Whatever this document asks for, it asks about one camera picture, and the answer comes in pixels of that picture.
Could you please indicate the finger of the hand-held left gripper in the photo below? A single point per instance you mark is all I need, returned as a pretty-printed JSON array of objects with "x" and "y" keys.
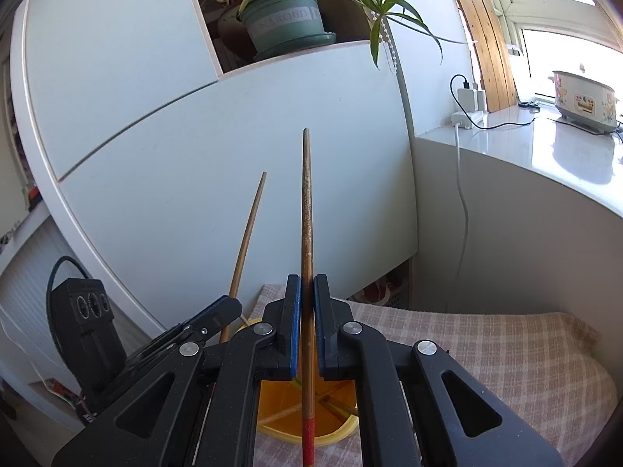
[{"x": 214, "y": 314}]

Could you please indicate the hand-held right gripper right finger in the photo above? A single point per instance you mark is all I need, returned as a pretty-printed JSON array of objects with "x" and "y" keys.
[{"x": 319, "y": 331}]

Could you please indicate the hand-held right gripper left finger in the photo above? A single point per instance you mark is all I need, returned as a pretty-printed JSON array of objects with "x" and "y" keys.
[{"x": 293, "y": 331}]

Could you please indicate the yellow plastic container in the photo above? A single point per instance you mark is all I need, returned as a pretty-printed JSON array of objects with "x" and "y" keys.
[{"x": 277, "y": 394}]

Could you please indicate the plain single wooden chopstick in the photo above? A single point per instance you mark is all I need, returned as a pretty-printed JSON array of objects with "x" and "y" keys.
[{"x": 248, "y": 233}]

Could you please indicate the red-tipped single wooden chopstick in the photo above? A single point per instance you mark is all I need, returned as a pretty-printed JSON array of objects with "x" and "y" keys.
[{"x": 306, "y": 204}]

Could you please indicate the floral patterned cloth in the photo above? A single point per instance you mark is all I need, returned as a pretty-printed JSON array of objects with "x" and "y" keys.
[{"x": 384, "y": 287}]

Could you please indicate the white cabinet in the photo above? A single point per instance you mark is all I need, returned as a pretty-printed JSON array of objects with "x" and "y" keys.
[{"x": 194, "y": 155}]

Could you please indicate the checked tablecloth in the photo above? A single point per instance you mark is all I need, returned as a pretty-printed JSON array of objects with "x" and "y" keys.
[{"x": 486, "y": 350}]

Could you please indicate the white power strip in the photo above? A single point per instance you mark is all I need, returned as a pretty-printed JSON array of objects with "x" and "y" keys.
[{"x": 467, "y": 119}]

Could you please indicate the white charger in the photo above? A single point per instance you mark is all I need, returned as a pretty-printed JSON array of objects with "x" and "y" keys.
[
  {"x": 482, "y": 99},
  {"x": 467, "y": 99}
]

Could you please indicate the white stone windowsill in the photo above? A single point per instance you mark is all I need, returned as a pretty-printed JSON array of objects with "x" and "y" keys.
[{"x": 535, "y": 155}]

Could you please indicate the brown ceramic pot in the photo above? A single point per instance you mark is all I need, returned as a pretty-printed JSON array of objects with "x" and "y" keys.
[{"x": 228, "y": 29}]

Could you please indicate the spider plant in green pot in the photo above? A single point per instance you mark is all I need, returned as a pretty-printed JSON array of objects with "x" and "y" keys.
[{"x": 282, "y": 24}]

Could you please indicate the wooden plank board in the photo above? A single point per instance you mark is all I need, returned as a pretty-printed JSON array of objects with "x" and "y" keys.
[{"x": 486, "y": 48}]

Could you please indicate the floral white slow cooker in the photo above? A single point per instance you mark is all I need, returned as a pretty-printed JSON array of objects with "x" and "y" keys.
[{"x": 584, "y": 102}]

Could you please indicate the white window frame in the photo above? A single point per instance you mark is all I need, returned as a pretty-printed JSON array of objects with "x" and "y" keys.
[{"x": 559, "y": 12}]

